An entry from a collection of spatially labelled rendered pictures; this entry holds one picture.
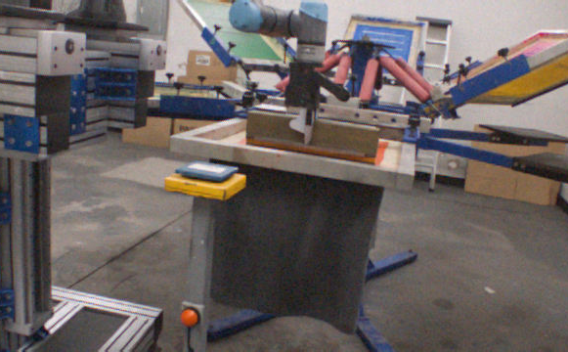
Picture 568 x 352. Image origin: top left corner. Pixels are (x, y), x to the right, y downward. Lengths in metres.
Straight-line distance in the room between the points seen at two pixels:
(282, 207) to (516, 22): 4.90
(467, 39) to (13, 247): 5.08
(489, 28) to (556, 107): 1.10
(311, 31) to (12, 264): 1.07
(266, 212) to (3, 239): 0.77
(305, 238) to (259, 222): 0.12
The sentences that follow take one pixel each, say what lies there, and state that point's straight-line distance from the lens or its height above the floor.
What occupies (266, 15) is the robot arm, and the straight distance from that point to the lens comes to 1.32.
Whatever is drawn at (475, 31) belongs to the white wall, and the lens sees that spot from 5.92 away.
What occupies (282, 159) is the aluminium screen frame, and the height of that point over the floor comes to 0.98.
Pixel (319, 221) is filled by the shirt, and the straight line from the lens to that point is 1.32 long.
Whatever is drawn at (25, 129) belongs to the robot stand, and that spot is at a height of 1.00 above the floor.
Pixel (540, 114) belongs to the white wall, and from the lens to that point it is 6.04.
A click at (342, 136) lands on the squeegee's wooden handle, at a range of 1.37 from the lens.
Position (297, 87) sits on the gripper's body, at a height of 1.13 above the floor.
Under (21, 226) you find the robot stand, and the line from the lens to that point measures 1.60.
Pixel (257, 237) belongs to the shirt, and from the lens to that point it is 1.37.
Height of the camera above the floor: 1.22
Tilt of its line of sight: 13 degrees down
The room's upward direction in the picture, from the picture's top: 7 degrees clockwise
